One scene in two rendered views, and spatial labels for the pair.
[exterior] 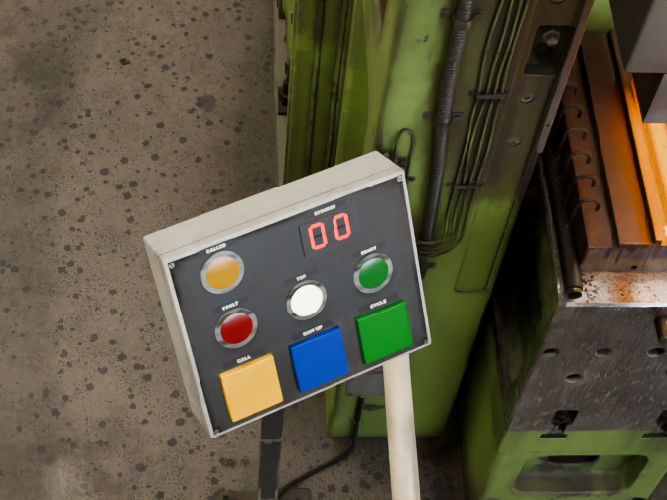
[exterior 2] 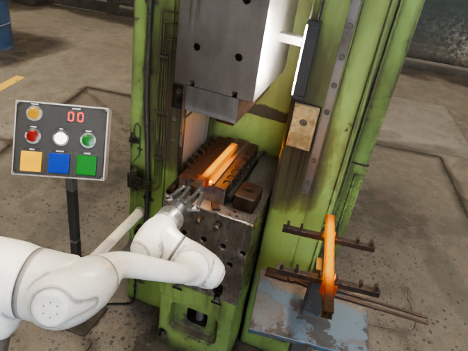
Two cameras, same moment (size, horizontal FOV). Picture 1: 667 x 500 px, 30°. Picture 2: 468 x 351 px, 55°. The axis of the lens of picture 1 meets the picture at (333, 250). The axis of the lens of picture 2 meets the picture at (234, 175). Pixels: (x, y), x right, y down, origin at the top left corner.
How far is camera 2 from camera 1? 1.31 m
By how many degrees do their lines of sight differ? 30
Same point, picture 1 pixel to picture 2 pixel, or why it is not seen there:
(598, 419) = not seen: hidden behind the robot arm
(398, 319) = (92, 162)
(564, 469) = (193, 326)
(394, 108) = (133, 112)
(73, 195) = (102, 204)
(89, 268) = (91, 222)
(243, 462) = not seen: hidden behind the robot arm
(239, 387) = (26, 157)
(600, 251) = (183, 180)
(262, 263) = (49, 117)
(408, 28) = (134, 74)
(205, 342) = (20, 136)
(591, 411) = not seen: hidden behind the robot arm
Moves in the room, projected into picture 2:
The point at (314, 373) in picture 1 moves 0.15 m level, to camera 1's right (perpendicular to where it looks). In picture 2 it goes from (54, 166) to (84, 181)
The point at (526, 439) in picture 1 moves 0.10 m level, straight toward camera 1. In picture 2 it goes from (167, 286) to (147, 295)
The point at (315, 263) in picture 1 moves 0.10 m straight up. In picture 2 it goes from (67, 126) to (65, 102)
